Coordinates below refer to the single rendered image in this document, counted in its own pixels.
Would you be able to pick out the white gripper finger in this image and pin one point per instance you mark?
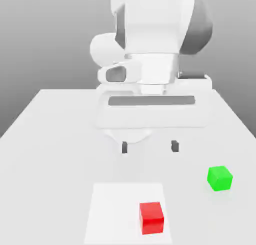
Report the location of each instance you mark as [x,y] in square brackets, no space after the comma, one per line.
[124,147]
[175,146]

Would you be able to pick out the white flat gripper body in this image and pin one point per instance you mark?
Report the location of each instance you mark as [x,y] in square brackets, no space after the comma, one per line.
[152,115]

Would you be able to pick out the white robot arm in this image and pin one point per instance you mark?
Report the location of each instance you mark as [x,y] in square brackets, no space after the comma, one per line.
[152,29]

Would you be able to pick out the small red cube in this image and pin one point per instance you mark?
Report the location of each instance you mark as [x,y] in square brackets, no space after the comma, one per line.
[151,218]

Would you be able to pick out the small green cube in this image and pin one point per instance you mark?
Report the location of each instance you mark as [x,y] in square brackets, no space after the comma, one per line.
[219,178]

